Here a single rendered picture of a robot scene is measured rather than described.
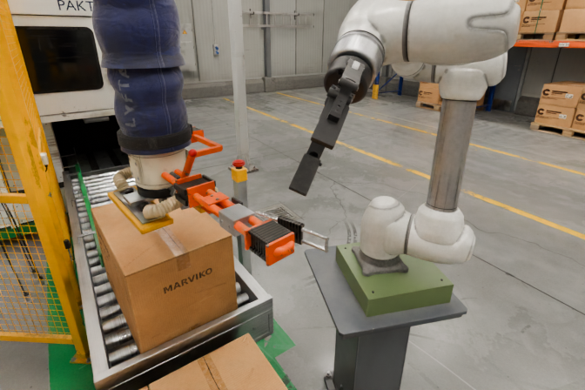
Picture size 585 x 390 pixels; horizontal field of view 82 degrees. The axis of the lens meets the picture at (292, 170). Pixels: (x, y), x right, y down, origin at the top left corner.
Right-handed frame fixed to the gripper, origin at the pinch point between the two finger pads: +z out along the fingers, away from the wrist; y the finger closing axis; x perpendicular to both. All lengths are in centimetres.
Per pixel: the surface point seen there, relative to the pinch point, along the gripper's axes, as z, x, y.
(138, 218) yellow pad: 0, 40, 66
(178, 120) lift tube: -27, 41, 50
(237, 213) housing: -3.5, 10.3, 38.0
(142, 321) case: 24, 29, 100
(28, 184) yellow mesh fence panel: -5, 107, 115
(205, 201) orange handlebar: -5.3, 19.7, 44.1
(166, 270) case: 7, 29, 90
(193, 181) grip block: -13, 28, 53
